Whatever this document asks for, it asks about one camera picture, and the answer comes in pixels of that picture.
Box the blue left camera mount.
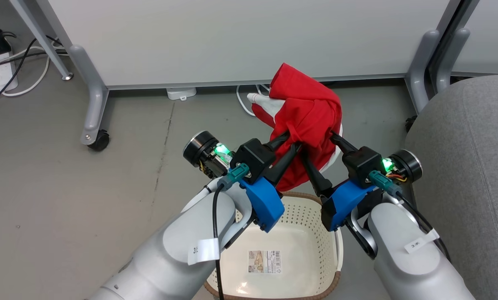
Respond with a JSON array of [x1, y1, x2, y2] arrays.
[[240, 177, 285, 233]]

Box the grey metal table leg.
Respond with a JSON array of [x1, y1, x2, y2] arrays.
[[9, 0, 73, 81]]

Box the blue right camera mount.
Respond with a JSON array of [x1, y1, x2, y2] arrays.
[[321, 179, 377, 232]]

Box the red and white shirt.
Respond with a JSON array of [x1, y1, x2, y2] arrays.
[[247, 62, 343, 192]]

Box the grey fabric sofa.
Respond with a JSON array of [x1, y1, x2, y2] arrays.
[[404, 74, 498, 300]]

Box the looped white cable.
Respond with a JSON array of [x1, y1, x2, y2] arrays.
[[236, 83, 271, 117]]

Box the long white cable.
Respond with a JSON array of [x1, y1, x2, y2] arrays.
[[1, 45, 53, 97]]

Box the paper label with barcode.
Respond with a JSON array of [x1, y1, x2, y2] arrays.
[[248, 250, 282, 274]]

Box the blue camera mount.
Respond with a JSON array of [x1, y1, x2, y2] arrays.
[[321, 179, 377, 232], [240, 177, 285, 233]]

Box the teal cable connector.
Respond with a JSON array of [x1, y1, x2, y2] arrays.
[[368, 170, 402, 197], [217, 163, 250, 191]]

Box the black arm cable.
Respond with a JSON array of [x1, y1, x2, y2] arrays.
[[212, 183, 227, 300], [395, 194, 452, 263]]

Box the teal left cable connector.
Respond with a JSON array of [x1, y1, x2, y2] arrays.
[[217, 163, 250, 191]]

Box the cream plastic laundry basket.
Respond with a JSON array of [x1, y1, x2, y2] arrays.
[[203, 191, 344, 300]]

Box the grey partition leg with caster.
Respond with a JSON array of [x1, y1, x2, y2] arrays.
[[68, 45, 109, 146]]

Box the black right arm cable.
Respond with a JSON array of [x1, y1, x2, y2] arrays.
[[395, 194, 452, 263]]

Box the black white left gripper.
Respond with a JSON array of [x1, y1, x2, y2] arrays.
[[183, 130, 302, 186]]

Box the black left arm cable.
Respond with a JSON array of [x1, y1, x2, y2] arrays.
[[212, 183, 227, 300]]

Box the thin black floor cable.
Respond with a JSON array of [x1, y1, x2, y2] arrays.
[[0, 37, 69, 107]]

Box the teal right cable connector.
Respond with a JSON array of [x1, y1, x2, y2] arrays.
[[368, 170, 402, 197]]

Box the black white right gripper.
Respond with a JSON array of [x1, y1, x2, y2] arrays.
[[301, 133, 423, 198]]

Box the black caster wheel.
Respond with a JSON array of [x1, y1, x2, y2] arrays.
[[88, 129, 110, 152]]

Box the narrow white partition panel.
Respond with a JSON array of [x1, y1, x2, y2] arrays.
[[451, 0, 498, 78]]

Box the wide white partition panel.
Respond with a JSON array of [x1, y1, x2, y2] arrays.
[[36, 0, 462, 90]]

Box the small white plastic box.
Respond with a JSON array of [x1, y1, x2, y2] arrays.
[[166, 87, 197, 101]]

